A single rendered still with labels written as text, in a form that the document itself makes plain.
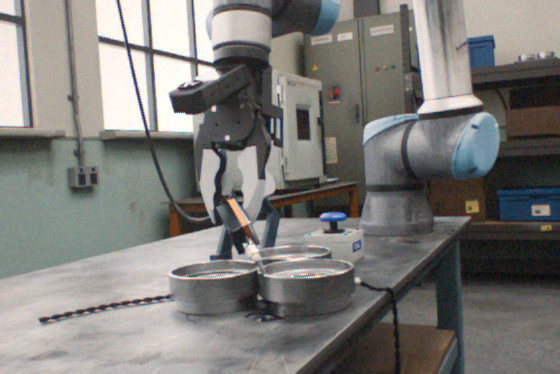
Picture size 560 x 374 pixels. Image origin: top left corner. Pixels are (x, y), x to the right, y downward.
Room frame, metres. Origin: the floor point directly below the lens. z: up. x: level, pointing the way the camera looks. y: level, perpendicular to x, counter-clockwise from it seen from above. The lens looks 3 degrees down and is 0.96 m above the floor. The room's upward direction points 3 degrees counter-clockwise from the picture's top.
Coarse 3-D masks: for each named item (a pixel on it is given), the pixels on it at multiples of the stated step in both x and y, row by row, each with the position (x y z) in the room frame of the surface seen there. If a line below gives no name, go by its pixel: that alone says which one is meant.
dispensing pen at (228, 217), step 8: (224, 200) 0.69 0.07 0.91; (216, 208) 0.66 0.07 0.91; (224, 208) 0.66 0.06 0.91; (232, 208) 0.66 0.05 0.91; (224, 216) 0.65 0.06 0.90; (232, 216) 0.65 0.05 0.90; (224, 224) 0.66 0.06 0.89; (232, 224) 0.64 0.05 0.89; (240, 224) 0.64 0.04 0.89; (232, 232) 0.63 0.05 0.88; (240, 232) 0.64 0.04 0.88; (232, 240) 0.64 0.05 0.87; (240, 240) 0.64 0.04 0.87; (248, 240) 0.64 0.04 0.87; (240, 248) 0.65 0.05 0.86; (248, 248) 0.63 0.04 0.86; (256, 248) 0.63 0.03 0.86; (256, 256) 0.62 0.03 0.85; (256, 264) 0.62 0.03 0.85
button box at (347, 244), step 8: (312, 232) 0.86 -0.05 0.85; (320, 232) 0.86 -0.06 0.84; (328, 232) 0.84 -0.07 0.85; (336, 232) 0.83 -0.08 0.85; (344, 232) 0.84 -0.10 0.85; (352, 232) 0.84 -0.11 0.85; (360, 232) 0.85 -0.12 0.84; (304, 240) 0.83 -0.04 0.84; (312, 240) 0.83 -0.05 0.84; (320, 240) 0.82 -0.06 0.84; (328, 240) 0.82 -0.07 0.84; (336, 240) 0.81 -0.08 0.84; (344, 240) 0.81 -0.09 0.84; (352, 240) 0.82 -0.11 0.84; (360, 240) 0.85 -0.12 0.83; (336, 248) 0.81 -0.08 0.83; (344, 248) 0.81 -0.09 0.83; (352, 248) 0.82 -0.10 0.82; (360, 248) 0.85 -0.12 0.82; (336, 256) 0.81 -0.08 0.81; (344, 256) 0.81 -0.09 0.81; (352, 256) 0.81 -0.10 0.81; (360, 256) 0.85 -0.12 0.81
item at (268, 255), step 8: (272, 248) 0.76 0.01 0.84; (280, 248) 0.76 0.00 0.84; (288, 248) 0.76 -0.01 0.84; (296, 248) 0.76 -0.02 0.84; (304, 248) 0.76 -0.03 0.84; (312, 248) 0.75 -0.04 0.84; (320, 248) 0.74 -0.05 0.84; (328, 248) 0.72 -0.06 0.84; (264, 256) 0.75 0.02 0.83; (272, 256) 0.76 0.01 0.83; (280, 256) 0.75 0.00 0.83; (288, 256) 0.76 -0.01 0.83; (296, 256) 0.75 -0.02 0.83; (304, 256) 0.75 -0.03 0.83; (312, 256) 0.67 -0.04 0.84; (320, 256) 0.68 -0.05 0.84; (328, 256) 0.69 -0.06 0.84; (264, 264) 0.67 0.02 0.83
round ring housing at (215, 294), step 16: (176, 272) 0.65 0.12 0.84; (192, 272) 0.67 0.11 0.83; (208, 272) 0.67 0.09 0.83; (256, 272) 0.61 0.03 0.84; (176, 288) 0.60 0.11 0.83; (192, 288) 0.58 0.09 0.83; (208, 288) 0.58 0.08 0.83; (224, 288) 0.58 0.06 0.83; (240, 288) 0.59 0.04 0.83; (256, 288) 0.61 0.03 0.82; (176, 304) 0.62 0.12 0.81; (192, 304) 0.59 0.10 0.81; (208, 304) 0.59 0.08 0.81; (224, 304) 0.59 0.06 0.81; (240, 304) 0.60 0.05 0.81
